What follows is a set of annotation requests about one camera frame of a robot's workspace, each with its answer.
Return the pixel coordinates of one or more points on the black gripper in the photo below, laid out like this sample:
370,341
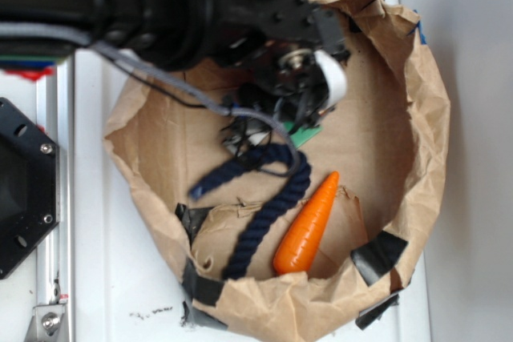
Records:
292,48

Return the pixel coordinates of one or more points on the green rectangular block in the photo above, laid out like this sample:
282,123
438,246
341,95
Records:
302,135

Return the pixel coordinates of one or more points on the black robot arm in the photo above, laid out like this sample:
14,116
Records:
170,34

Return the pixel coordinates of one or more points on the brown paper bag liner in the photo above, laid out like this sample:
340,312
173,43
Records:
162,149

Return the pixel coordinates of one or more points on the black tape inner left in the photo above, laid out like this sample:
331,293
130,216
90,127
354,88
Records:
192,219

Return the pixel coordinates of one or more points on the black tape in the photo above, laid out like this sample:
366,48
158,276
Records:
378,257
205,290
192,219
375,312

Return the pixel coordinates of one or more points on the orange plastic carrot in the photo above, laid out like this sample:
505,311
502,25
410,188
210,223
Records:
300,244

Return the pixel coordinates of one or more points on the black tape right front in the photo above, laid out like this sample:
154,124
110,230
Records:
378,257

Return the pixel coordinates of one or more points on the black tape bottom left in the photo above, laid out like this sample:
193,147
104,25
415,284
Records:
205,290

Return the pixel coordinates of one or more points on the white plastic tray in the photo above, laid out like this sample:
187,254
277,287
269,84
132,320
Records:
125,290

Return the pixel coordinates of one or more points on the black tape bottom right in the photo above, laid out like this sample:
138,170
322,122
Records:
375,312

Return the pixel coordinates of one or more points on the aluminium extrusion rail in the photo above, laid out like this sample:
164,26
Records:
54,268

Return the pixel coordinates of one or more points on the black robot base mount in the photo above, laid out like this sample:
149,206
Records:
28,187

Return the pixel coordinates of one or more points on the metal corner bracket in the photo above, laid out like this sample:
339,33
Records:
48,324

